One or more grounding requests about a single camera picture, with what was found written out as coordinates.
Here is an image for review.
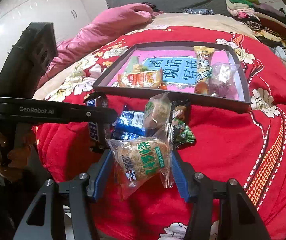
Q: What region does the Snickers chocolate bar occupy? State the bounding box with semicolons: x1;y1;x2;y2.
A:
84;91;111;153

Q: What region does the clear flaky pastry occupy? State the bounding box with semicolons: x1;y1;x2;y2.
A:
106;122;174;200

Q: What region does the blue snack pack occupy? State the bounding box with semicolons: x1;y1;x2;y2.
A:
112;111;146;140

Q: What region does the black green pea snack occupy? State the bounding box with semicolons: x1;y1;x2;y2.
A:
171;99;196;148

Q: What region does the light green pastry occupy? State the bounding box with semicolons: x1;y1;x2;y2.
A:
127;56;149;73

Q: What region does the orange packaged cake snack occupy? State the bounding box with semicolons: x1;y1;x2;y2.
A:
118;70;163;89

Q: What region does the clear reddish pastry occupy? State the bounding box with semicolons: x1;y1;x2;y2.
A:
194;62;241;98

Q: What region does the yellow snack bar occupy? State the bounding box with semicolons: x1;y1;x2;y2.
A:
193;46;215;83

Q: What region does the round cake green label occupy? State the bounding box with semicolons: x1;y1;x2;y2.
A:
143;92;172;129

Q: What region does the white wardrobe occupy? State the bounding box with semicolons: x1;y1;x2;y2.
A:
0;0;90;72

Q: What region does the pink quilt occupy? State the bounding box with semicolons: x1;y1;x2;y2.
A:
38;3;153;88

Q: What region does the red floral blanket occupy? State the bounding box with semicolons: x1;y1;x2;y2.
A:
34;25;286;240

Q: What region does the dark shallow tray box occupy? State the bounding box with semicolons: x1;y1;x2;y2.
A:
93;41;250;113

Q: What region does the pink Chinese workbook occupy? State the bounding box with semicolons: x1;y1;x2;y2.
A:
106;49;240;100

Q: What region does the blue patterned cloth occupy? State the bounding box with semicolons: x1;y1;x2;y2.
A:
183;8;215;15

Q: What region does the beige bed sheet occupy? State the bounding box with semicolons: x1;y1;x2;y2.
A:
33;13;256;102

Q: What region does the stack of folded clothes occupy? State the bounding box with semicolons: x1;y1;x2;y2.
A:
225;0;286;48

